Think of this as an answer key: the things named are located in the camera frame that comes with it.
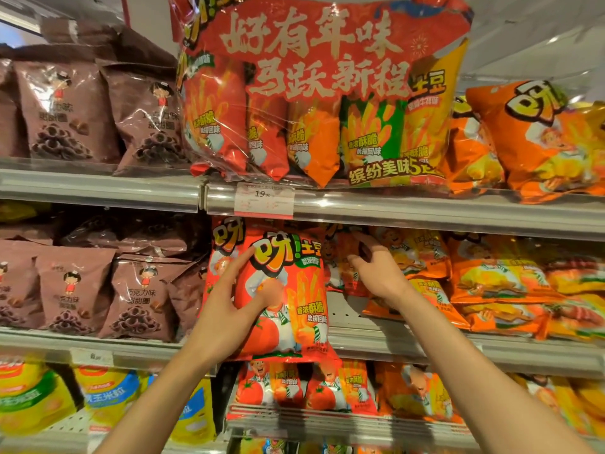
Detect person's left hand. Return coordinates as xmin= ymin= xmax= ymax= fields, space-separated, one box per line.
xmin=185 ymin=246 xmax=284 ymax=370

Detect person's right hand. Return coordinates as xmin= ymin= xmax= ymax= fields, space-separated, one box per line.
xmin=347 ymin=232 xmax=422 ymax=309

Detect red tomato chip bags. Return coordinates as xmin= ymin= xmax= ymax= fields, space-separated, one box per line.
xmin=226 ymin=359 xmax=379 ymax=421

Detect orange chip bags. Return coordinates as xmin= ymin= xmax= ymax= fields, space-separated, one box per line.
xmin=361 ymin=226 xmax=563 ymax=339

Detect shelf row of bags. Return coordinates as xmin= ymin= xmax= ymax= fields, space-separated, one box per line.
xmin=236 ymin=437 xmax=393 ymax=454

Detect row of brown snack packets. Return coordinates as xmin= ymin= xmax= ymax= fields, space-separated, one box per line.
xmin=0 ymin=18 xmax=190 ymax=178
xmin=0 ymin=212 xmax=211 ymax=344

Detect orange chef snack packet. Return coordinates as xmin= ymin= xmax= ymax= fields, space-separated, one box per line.
xmin=465 ymin=79 xmax=605 ymax=205
xmin=442 ymin=95 xmax=505 ymax=198

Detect large red multipack snack bag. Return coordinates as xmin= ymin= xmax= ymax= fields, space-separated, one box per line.
xmin=168 ymin=0 xmax=473 ymax=190

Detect pile of yellow snack packets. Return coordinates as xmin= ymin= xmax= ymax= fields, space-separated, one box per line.
xmin=0 ymin=201 xmax=48 ymax=225

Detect person's left forearm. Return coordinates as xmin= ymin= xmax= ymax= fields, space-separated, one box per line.
xmin=94 ymin=340 xmax=223 ymax=454

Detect person's right forearm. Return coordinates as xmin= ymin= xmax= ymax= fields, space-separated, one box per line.
xmin=395 ymin=286 xmax=596 ymax=454

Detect white price tag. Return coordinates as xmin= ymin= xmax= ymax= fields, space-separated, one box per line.
xmin=69 ymin=348 xmax=115 ymax=368
xmin=234 ymin=182 xmax=296 ymax=221

